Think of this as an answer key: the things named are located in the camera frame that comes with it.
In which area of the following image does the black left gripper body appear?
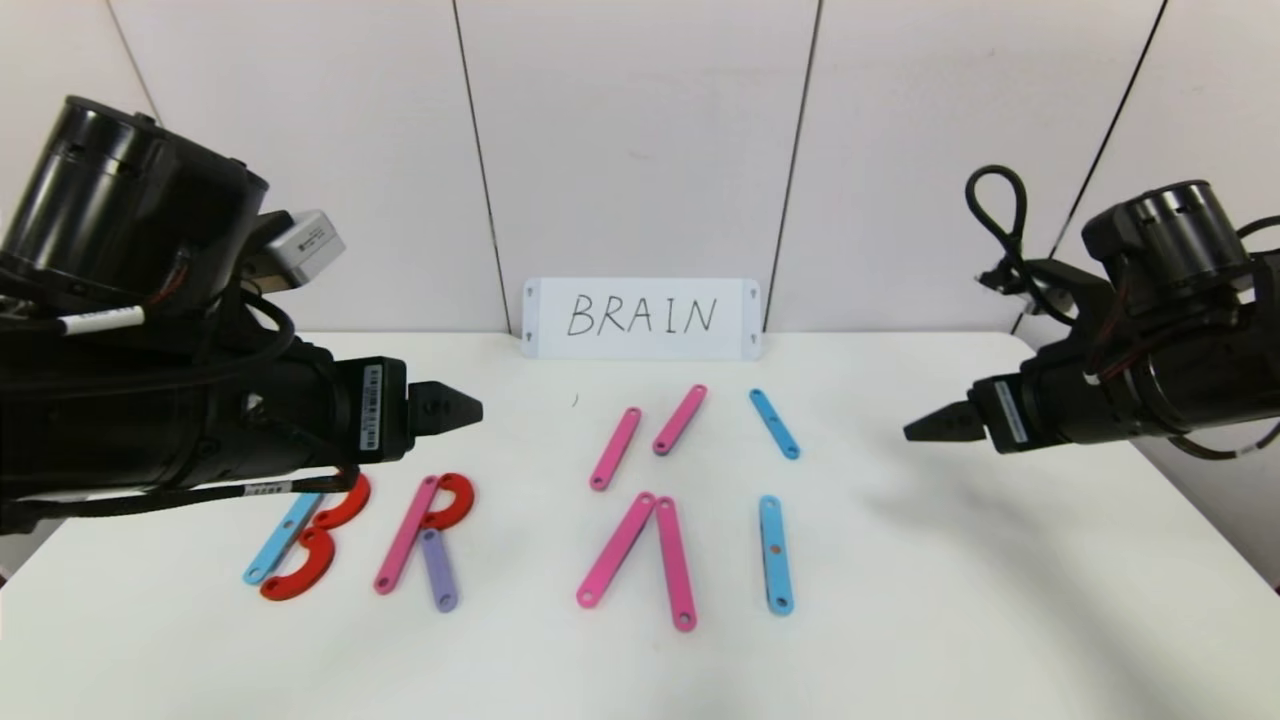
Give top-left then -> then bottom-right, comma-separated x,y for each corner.
243,355 -> 415,466

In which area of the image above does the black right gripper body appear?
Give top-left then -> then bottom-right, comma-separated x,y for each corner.
967,344 -> 1134,455

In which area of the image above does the small red arc piece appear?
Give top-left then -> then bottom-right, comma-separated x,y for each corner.
420,474 -> 477,532

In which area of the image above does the pink bar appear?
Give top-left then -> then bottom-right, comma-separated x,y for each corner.
653,383 -> 709,457
655,497 -> 698,633
576,492 -> 657,610
374,476 -> 441,596
588,405 -> 642,492

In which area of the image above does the short purple bar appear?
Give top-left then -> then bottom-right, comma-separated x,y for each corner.
420,528 -> 460,613

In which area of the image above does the white BRAIN sign card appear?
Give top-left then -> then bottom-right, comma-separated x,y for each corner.
522,277 -> 763,361

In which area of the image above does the medium red arc piece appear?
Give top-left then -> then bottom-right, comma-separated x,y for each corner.
314,472 -> 371,531

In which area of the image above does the long blue flat bar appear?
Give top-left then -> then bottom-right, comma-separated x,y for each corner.
243,492 -> 324,586

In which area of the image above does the large red arc piece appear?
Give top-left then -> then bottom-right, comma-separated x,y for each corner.
260,527 -> 337,602

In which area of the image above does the short blue flat bar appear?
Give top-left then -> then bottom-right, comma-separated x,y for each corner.
750,388 -> 801,461

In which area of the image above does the blue bar with three holes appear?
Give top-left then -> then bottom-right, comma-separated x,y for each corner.
759,495 -> 797,618

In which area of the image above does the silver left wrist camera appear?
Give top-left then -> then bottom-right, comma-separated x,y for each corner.
262,209 -> 347,287

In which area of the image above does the looped black cable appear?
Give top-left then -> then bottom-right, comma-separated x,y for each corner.
965,165 -> 1081,301

